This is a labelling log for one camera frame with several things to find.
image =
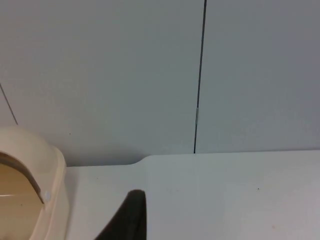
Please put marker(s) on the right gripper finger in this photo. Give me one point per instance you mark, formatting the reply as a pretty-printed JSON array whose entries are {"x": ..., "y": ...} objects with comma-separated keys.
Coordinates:
[{"x": 130, "y": 217}]

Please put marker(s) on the cream lid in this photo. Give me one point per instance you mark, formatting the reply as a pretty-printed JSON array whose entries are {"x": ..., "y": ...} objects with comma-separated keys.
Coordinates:
[{"x": 15, "y": 185}]

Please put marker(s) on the cream box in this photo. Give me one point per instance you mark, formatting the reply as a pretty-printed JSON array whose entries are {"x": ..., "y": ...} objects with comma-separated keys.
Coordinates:
[{"x": 56, "y": 175}]

